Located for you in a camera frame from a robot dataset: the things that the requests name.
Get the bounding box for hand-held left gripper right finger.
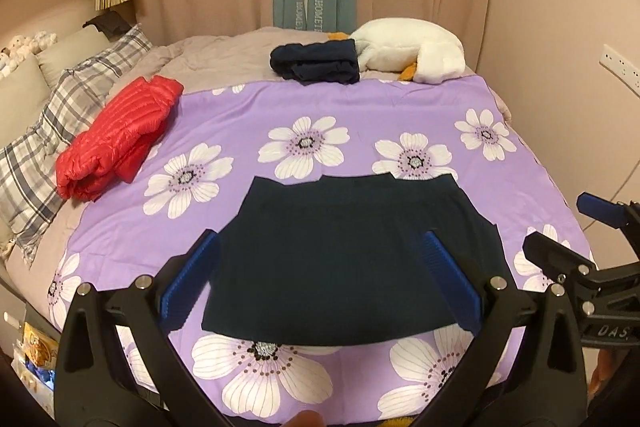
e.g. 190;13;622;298
421;230;591;427

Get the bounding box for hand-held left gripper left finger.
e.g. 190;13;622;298
54;229;236;427

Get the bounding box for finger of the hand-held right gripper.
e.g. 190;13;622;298
576;192;640;260
522;231;602;304

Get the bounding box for dark teal zip-neck pullover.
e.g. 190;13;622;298
201;174;512;348

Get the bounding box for person's right hand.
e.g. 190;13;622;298
590;351;615;400

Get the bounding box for red down jacket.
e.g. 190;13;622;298
55;75;185;202

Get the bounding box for yellow snack packet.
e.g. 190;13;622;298
22;322;54;365

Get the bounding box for blue packet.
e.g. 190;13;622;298
29;364;55;390

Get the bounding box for purple floral blanket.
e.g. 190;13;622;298
47;74;598;427

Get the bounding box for grey plaid pillow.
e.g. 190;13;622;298
0;23;155;268

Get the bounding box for white plush goose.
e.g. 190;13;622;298
325;19;466;84

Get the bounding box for beige pillow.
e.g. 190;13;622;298
0;54;51;152
37;24;113;90

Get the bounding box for folded navy garment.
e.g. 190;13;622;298
270;39;361;85

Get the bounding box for dark brown cloth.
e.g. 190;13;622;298
82;11;133;38

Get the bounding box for white wall socket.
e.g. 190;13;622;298
600;44;640;88

